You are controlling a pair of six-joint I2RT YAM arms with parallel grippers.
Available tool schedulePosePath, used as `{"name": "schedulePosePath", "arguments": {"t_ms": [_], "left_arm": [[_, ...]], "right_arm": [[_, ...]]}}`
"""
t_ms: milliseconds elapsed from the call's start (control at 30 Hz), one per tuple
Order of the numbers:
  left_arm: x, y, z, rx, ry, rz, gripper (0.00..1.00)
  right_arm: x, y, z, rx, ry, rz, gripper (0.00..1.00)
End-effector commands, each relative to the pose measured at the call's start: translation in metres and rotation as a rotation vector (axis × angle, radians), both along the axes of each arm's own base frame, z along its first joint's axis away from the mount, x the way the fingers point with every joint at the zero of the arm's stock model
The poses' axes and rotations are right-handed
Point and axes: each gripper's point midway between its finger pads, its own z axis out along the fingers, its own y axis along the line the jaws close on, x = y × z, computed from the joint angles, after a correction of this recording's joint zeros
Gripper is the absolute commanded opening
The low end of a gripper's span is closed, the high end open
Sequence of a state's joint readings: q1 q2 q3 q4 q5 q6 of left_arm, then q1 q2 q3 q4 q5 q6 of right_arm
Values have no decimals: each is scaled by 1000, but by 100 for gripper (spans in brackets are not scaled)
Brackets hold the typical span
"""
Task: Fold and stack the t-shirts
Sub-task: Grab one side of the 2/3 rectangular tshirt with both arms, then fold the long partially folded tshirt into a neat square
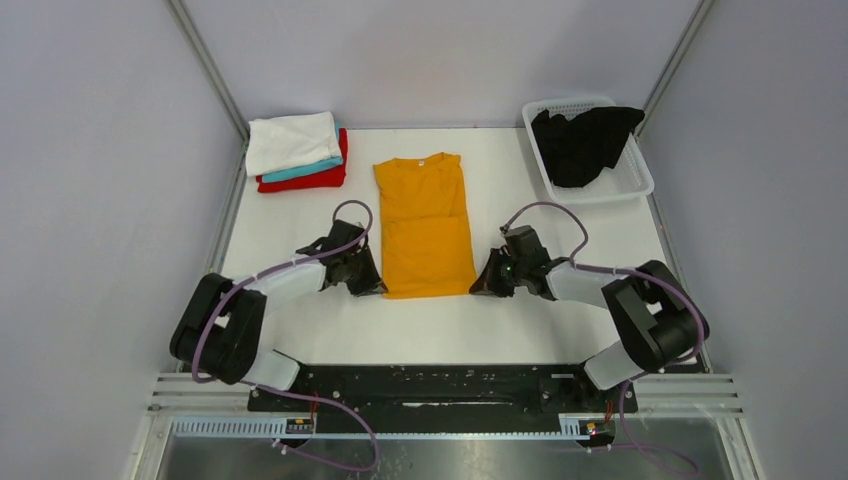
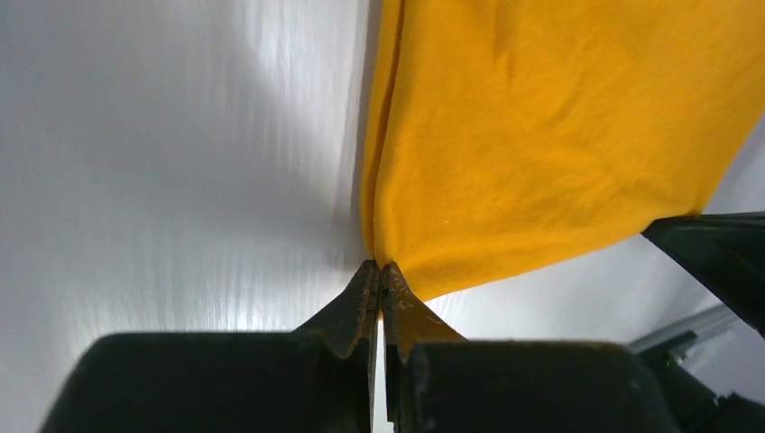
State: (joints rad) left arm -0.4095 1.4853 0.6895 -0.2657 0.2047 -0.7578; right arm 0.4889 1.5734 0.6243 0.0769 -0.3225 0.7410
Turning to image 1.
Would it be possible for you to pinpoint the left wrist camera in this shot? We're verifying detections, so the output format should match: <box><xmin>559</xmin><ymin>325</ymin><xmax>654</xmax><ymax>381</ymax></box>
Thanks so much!
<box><xmin>295</xmin><ymin>220</ymin><xmax>368</xmax><ymax>263</ymax></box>

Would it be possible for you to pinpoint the white folded t shirt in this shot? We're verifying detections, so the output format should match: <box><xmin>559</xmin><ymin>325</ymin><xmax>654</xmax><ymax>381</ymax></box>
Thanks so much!
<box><xmin>245</xmin><ymin>111</ymin><xmax>341</xmax><ymax>177</ymax></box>

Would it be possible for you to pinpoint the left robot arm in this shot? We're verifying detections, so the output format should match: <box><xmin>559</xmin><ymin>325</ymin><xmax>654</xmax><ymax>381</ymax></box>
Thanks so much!
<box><xmin>169</xmin><ymin>238</ymin><xmax>388</xmax><ymax>411</ymax></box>

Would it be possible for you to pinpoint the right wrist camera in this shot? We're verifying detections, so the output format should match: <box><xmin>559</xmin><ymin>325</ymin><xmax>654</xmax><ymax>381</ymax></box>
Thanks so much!
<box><xmin>503</xmin><ymin>225</ymin><xmax>551</xmax><ymax>265</ymax></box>

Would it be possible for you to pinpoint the black t shirt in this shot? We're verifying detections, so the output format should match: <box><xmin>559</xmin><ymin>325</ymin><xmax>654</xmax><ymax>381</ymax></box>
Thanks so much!
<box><xmin>531</xmin><ymin>106</ymin><xmax>645</xmax><ymax>188</ymax></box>

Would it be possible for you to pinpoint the right aluminium frame post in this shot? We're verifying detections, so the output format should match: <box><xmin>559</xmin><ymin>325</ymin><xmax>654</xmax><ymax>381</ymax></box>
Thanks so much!
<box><xmin>635</xmin><ymin>0</ymin><xmax>717</xmax><ymax>138</ymax></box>

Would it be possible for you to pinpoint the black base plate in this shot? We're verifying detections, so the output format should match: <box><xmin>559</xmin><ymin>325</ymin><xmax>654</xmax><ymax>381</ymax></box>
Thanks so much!
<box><xmin>247</xmin><ymin>364</ymin><xmax>648</xmax><ymax>435</ymax></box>

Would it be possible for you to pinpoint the red folded t shirt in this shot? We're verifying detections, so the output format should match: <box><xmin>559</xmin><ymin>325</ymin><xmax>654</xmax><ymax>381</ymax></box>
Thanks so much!
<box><xmin>256</xmin><ymin>127</ymin><xmax>348</xmax><ymax>194</ymax></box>

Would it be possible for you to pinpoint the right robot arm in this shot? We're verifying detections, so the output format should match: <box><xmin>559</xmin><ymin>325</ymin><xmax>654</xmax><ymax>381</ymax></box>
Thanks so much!
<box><xmin>469</xmin><ymin>247</ymin><xmax>709</xmax><ymax>412</ymax></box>

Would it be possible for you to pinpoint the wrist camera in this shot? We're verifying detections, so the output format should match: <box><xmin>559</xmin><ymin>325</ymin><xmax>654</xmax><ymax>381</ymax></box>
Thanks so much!
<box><xmin>503</xmin><ymin>225</ymin><xmax>551</xmax><ymax>265</ymax></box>
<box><xmin>295</xmin><ymin>220</ymin><xmax>368</xmax><ymax>263</ymax></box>

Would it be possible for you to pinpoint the teal folded t shirt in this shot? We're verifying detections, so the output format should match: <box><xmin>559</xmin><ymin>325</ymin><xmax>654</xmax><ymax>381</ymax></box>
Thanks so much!
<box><xmin>256</xmin><ymin>122</ymin><xmax>346</xmax><ymax>183</ymax></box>

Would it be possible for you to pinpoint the yellow t shirt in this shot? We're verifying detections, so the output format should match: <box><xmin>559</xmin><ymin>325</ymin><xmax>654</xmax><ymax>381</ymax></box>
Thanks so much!
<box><xmin>373</xmin><ymin>152</ymin><xmax>476</xmax><ymax>300</ymax></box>

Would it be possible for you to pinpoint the white slotted cable duct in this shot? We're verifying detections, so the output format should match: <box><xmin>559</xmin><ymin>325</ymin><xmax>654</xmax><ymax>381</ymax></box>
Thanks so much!
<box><xmin>172</xmin><ymin>414</ymin><xmax>615</xmax><ymax>441</ymax></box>

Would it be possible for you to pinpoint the white plastic basket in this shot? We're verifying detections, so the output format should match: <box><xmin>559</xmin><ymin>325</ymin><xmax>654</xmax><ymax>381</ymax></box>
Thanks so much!
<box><xmin>521</xmin><ymin>95</ymin><xmax>655</xmax><ymax>206</ymax></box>

